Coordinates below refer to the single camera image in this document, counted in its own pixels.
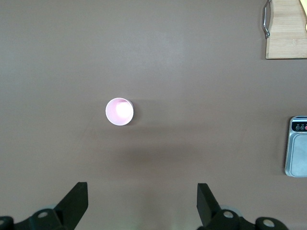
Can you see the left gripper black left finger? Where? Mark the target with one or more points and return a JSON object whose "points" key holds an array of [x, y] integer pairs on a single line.
{"points": [[72, 206]]}

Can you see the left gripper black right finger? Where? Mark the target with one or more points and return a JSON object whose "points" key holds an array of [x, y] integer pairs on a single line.
{"points": [[208, 210]]}

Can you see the pink plastic cup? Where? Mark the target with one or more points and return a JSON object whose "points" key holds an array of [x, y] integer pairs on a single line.
{"points": [[118, 112]]}

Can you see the silver digital kitchen scale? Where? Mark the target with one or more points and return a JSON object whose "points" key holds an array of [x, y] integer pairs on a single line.
{"points": [[298, 148]]}

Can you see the brown table cover sheet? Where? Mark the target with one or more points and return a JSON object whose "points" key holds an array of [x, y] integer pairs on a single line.
{"points": [[168, 72]]}

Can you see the wooden cutting board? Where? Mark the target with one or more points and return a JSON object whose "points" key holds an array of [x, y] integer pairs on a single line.
{"points": [[285, 28]]}

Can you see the yellow plastic fork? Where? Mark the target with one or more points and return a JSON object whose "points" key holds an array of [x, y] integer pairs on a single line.
{"points": [[304, 5]]}

